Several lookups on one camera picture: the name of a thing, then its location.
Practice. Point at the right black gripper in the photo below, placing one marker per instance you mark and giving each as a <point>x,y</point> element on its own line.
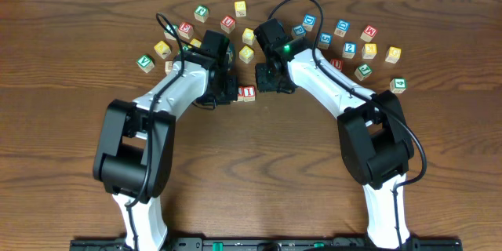
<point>263,84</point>

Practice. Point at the red A block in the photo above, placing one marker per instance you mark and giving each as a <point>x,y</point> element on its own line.
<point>240,94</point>

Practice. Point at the green V block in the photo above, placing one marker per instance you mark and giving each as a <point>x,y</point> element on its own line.
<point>145,63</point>

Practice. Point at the yellow G block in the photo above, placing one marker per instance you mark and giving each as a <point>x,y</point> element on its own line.
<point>393,55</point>

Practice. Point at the red U block upper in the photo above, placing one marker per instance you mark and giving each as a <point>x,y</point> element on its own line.
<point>228,24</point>

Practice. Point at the yellow block top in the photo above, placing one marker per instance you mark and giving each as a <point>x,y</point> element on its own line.
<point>240,9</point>

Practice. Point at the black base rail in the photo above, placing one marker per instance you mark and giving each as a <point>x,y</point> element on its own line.
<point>340,243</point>

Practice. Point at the red E block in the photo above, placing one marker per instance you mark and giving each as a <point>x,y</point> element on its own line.
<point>186,30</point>

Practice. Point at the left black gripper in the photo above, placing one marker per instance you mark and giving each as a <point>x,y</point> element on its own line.
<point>232,94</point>

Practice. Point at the red u block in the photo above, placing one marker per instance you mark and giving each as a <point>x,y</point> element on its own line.
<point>228,24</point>
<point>337,63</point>

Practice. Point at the red U block lower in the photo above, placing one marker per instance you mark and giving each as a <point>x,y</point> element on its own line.
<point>337,63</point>

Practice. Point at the green 4 block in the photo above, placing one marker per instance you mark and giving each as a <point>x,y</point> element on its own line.
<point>398,85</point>

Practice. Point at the blue 2 block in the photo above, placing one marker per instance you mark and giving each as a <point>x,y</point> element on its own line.
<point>349,50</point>

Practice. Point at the blue D block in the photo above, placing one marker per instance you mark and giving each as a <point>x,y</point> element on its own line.
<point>309,22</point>

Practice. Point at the blue P block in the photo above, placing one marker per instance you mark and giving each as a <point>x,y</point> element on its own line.
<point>298,31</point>

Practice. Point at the yellow block lower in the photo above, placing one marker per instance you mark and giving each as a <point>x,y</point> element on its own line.
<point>246,54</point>

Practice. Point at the red I block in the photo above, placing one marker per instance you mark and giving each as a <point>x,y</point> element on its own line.
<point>249,93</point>

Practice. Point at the green J block right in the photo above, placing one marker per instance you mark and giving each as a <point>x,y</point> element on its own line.
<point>363,71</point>

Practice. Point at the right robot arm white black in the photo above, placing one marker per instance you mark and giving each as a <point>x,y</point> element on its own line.
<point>375,142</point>

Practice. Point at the green j block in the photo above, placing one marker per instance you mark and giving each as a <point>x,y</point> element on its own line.
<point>363,71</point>
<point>201,13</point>

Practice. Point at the yellow block middle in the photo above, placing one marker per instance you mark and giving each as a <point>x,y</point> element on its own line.
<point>248,36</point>

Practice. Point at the red M block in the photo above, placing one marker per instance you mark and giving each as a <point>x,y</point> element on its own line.
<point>368,33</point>

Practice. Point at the yellow block left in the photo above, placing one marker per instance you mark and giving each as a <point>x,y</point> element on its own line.
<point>162,49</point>

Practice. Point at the plain wooden picture block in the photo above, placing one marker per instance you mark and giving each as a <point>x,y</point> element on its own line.
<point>168,67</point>

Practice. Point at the blue 5 block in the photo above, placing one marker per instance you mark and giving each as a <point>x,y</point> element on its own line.
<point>325,40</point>

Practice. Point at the yellow block beside N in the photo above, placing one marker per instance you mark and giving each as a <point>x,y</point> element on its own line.
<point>196,42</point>

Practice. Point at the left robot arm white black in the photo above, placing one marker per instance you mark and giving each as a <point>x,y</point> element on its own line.
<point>135,150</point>

